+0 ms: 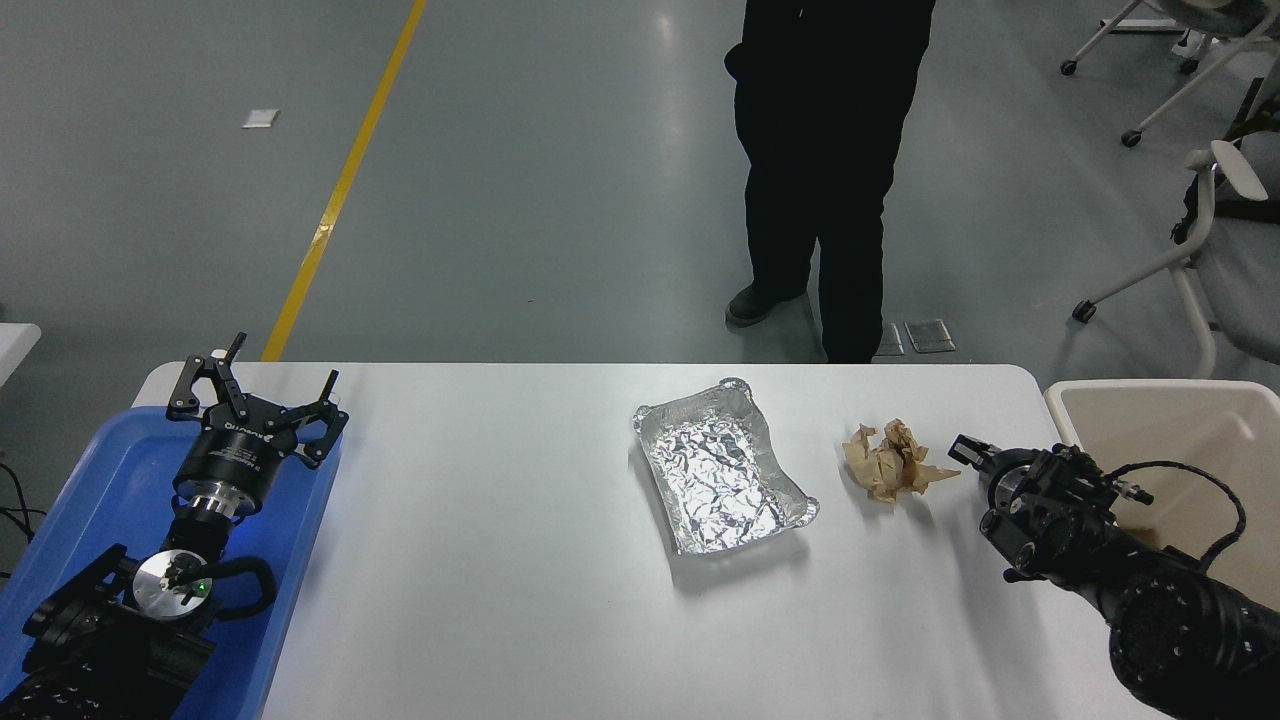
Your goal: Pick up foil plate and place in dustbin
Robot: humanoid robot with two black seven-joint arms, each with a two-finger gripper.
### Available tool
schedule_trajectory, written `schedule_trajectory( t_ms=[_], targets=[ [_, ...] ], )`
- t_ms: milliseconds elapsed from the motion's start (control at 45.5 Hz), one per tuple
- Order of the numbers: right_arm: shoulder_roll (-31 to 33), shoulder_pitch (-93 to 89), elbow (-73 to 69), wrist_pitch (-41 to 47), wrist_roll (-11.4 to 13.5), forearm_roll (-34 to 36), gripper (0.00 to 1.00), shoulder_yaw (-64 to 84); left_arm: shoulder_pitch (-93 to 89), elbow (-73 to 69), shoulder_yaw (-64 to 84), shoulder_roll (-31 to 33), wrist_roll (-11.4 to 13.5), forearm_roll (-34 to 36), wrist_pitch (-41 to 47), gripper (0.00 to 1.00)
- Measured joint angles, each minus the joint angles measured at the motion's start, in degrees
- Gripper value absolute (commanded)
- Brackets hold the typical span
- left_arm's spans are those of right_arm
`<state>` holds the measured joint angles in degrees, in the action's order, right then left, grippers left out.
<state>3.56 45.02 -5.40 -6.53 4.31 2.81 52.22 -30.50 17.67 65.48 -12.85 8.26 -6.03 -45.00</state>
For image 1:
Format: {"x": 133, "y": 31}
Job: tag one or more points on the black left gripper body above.
{"x": 235, "y": 455}

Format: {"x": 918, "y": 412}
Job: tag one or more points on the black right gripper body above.
{"x": 1005, "y": 462}

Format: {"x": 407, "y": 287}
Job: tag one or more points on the silver foil tray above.
{"x": 715, "y": 470}

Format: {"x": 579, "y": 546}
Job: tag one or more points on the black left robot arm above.
{"x": 100, "y": 650}

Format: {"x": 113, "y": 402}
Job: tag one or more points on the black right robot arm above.
{"x": 1180, "y": 620}

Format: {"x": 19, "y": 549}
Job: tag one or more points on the grey floor plate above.
{"x": 930, "y": 335}
{"x": 889, "y": 340}

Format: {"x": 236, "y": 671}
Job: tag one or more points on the crumpled tan paper ball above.
{"x": 890, "y": 462}

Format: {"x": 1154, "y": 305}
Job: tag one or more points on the blue plastic tray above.
{"x": 90, "y": 480}

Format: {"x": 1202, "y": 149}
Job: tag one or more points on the large pale bin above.
{"x": 1180, "y": 425}

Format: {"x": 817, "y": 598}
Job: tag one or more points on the white office chair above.
{"x": 1245, "y": 290}

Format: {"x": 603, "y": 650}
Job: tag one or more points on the person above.
{"x": 820, "y": 150}

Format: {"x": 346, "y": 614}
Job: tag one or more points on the white chair with caster base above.
{"x": 1230, "y": 12}

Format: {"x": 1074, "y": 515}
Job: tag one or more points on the black chair frame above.
{"x": 1230, "y": 208}

